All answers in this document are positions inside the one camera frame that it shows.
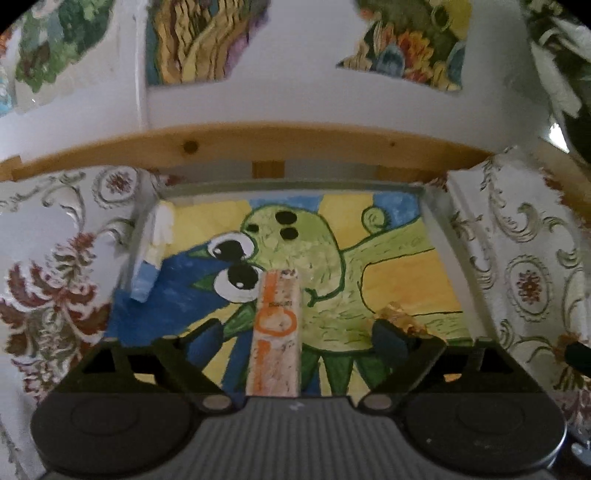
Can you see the orange white snack packet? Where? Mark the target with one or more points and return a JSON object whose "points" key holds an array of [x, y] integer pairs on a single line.
{"points": [[274, 332]]}

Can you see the floral printed blanket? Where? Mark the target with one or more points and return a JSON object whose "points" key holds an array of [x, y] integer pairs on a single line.
{"points": [[46, 230]]}

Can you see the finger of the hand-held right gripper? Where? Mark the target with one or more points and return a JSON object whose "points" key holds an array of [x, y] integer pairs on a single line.
{"points": [[578, 354]]}

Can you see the yellow wavy wall poster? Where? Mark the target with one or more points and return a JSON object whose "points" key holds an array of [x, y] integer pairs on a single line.
{"points": [[203, 37]]}

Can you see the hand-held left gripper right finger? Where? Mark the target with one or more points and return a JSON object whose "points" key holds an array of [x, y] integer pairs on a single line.
{"points": [[390, 345]]}

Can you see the gold foil snack wrapper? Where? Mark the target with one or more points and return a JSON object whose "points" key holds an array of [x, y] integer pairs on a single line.
{"points": [[406, 323]]}

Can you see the flower print wall poster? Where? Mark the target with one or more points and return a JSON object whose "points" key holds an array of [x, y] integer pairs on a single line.
{"points": [[406, 46]]}

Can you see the green figure wall poster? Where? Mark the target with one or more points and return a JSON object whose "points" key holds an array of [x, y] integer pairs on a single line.
{"points": [[60, 41]]}

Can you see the grey metal tray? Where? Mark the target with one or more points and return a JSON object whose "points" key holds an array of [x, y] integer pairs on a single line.
{"points": [[443, 230]]}

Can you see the white blue painted block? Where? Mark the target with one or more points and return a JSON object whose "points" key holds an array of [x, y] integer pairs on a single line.
{"points": [[147, 263]]}

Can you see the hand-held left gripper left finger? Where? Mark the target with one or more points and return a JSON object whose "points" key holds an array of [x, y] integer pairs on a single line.
{"points": [[207, 339]]}

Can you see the blue orange wall poster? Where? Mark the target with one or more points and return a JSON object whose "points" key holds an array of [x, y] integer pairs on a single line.
{"points": [[3, 92]]}

